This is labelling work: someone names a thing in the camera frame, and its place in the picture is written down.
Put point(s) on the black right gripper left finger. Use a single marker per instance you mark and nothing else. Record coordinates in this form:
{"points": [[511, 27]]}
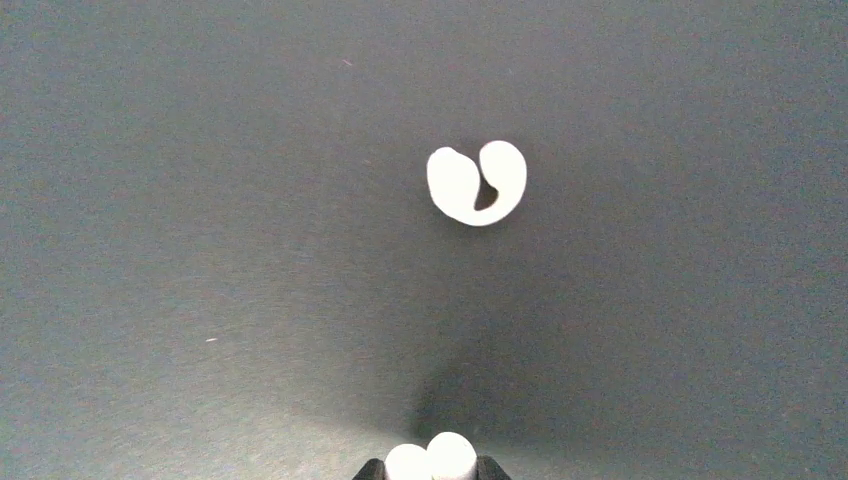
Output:
{"points": [[373, 469]]}

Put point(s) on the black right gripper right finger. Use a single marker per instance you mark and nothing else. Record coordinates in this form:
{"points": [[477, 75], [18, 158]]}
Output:
{"points": [[487, 468]]}

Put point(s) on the white earbud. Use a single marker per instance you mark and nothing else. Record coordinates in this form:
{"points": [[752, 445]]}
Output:
{"points": [[448, 456], [454, 182]]}

